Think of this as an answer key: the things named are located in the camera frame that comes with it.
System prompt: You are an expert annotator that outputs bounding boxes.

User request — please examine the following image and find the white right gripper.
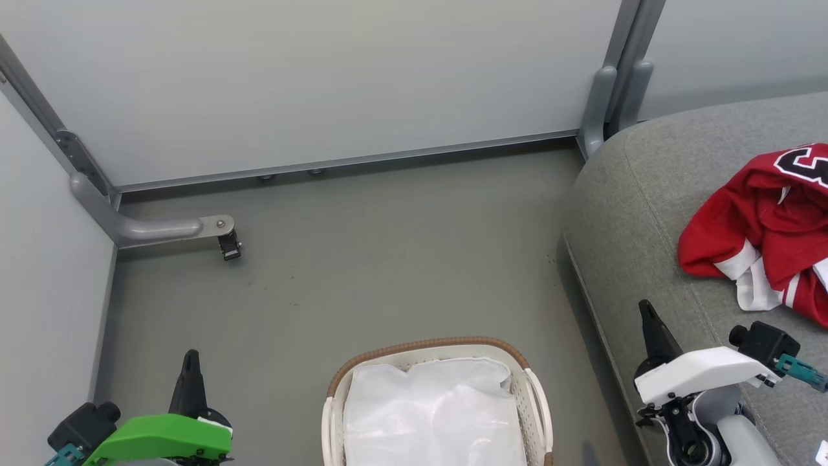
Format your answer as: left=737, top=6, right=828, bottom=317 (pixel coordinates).
left=633, top=299, right=781, bottom=466

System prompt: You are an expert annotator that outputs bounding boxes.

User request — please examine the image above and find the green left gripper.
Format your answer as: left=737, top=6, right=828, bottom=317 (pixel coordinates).
left=83, top=349, right=234, bottom=466

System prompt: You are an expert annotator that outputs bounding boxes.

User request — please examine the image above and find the red jersey with white trim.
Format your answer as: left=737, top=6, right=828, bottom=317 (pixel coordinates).
left=677, top=142, right=828, bottom=328

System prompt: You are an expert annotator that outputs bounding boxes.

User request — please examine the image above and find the grey fabric sofa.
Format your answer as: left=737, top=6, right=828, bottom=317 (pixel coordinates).
left=561, top=91, right=828, bottom=466

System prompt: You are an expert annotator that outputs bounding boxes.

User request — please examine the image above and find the grey partition foot with plate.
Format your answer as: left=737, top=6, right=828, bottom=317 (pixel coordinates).
left=69, top=171, right=235, bottom=250

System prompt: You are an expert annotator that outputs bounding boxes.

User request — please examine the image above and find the cream laundry basket, brown rim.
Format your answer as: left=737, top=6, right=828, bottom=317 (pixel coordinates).
left=321, top=336, right=556, bottom=466

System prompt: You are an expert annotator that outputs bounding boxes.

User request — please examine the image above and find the white basket liner bag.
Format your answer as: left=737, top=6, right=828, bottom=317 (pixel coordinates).
left=342, top=357, right=528, bottom=466

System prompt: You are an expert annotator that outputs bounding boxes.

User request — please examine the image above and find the grey curved corner foot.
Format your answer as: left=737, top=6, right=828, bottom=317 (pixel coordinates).
left=579, top=65, right=619, bottom=161
left=616, top=59, right=655, bottom=135

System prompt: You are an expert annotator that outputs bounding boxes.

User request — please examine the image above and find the grey metal hinge plate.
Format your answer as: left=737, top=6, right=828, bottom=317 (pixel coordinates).
left=54, top=129, right=111, bottom=199

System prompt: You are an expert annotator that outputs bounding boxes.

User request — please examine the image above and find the teal left camera plug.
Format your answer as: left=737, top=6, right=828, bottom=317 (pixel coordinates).
left=43, top=443, right=85, bottom=466

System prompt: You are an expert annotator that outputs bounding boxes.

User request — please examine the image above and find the teal camera plug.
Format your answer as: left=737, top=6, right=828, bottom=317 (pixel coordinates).
left=775, top=354, right=828, bottom=394
left=43, top=443, right=85, bottom=466

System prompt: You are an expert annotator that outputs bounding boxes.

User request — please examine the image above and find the teal right camera plug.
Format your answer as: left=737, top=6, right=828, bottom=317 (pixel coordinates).
left=775, top=354, right=828, bottom=394

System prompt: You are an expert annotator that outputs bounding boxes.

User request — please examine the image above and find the grey partition floor rail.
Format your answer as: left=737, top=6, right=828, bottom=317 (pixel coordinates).
left=115, top=129, right=581, bottom=194

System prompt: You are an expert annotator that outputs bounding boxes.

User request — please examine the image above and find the grey partition corner post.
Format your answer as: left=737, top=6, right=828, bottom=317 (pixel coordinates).
left=603, top=0, right=642, bottom=72
left=624, top=0, right=668, bottom=65

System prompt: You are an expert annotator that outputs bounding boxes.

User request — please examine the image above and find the grey slanted partition post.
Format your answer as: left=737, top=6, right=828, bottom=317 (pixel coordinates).
left=0, top=34, right=121, bottom=211

